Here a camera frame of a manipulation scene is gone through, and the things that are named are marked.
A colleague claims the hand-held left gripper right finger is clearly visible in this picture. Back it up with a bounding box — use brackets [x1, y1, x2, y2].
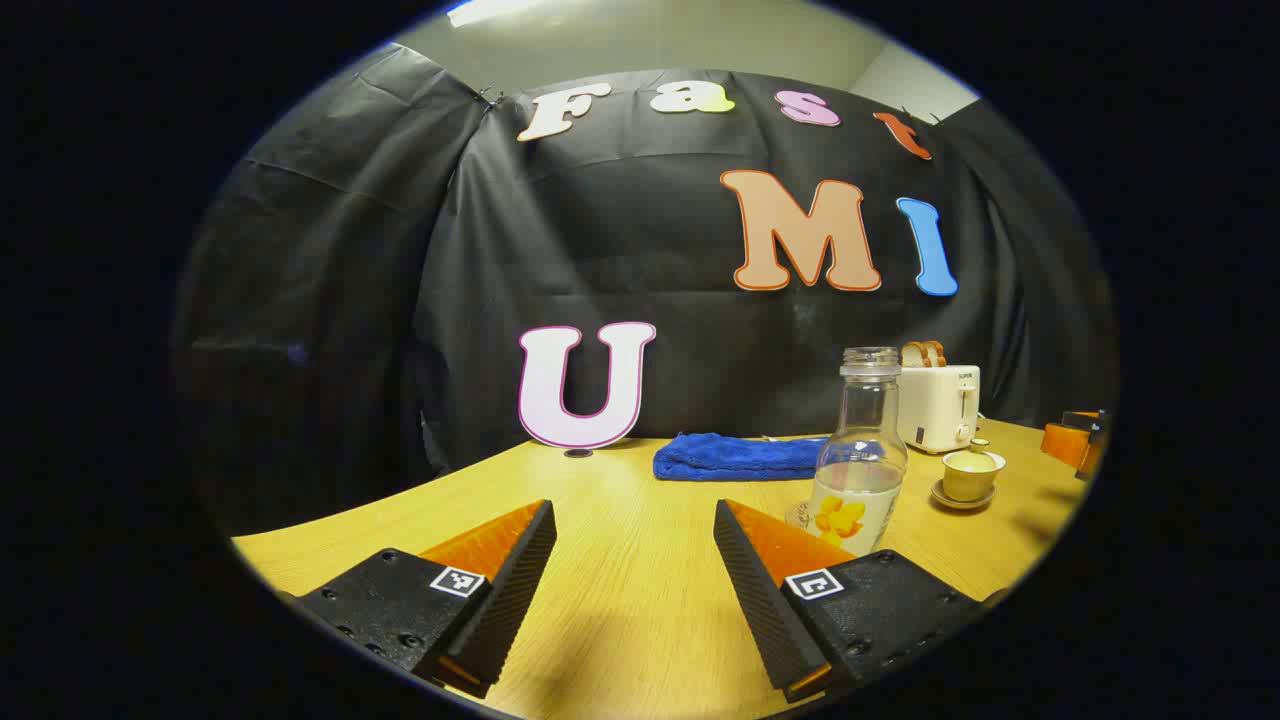
[713, 499, 991, 704]

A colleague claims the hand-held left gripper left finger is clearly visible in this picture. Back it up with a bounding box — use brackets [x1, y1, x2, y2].
[283, 499, 558, 700]

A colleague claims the clear glass water bottle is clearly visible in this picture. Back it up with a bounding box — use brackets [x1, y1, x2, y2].
[808, 346, 909, 558]

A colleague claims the cream saucer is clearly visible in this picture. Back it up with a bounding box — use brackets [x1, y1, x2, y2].
[930, 478, 998, 512]

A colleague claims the blue towel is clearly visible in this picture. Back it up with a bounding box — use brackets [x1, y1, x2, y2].
[653, 432, 831, 482]

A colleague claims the white toaster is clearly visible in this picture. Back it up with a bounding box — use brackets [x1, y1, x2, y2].
[897, 364, 982, 456]

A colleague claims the black backdrop cloth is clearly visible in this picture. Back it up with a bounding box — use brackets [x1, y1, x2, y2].
[170, 45, 1119, 536]

